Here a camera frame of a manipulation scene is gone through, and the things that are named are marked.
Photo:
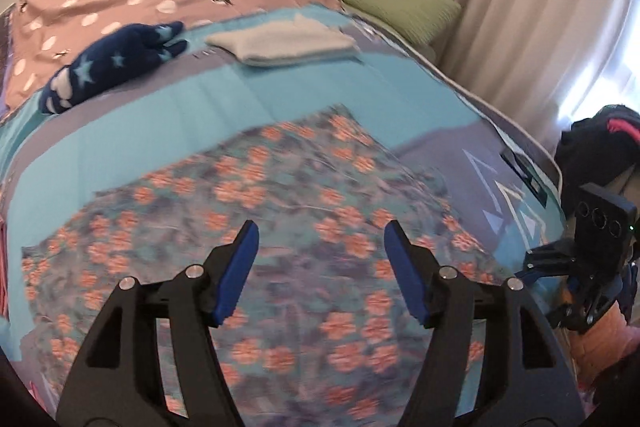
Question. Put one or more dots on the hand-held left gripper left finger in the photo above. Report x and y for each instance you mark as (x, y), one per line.
(235, 277)

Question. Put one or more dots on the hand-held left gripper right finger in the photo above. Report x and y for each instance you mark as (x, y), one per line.
(407, 277)

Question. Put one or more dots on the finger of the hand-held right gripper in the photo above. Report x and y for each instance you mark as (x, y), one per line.
(550, 257)
(587, 302)

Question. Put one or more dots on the teal floral garment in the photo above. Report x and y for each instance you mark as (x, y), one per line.
(250, 207)

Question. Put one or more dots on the black and pink clothes heap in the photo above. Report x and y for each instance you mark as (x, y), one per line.
(597, 142)

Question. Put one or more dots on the blue patterned bedsheet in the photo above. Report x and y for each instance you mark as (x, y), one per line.
(165, 107)

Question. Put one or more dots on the beige curtain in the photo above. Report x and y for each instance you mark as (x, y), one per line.
(500, 7)

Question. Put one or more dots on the folded grey white cloth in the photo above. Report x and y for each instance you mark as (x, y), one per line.
(285, 41)

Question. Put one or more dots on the navy star print cloth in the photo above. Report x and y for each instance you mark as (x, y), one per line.
(107, 62)

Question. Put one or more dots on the large green pillow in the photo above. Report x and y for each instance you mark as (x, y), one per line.
(405, 4)

